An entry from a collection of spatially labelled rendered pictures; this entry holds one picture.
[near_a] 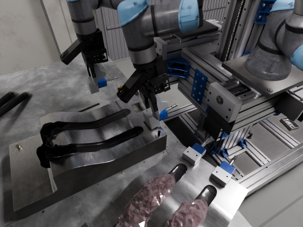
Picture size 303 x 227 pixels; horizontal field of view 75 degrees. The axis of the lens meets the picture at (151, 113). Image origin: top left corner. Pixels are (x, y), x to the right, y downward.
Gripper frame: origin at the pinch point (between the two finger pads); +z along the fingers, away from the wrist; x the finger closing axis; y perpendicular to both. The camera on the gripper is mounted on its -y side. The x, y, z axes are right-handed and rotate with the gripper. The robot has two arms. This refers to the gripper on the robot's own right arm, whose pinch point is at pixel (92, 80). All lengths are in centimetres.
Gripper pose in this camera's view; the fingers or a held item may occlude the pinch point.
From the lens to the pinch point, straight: 87.7
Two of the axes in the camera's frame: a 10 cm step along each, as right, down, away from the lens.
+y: 8.7, -3.5, 3.5
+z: 0.0, 7.1, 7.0
